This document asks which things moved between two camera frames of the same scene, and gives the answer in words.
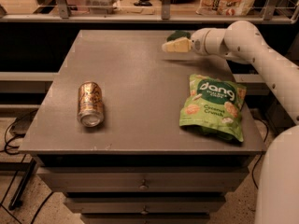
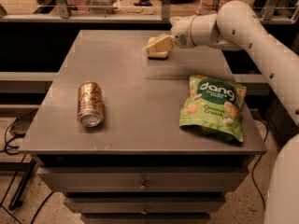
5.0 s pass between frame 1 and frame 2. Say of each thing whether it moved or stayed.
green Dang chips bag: stayed
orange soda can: stayed
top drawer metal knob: stayed
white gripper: moved
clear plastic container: stayed
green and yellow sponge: moved
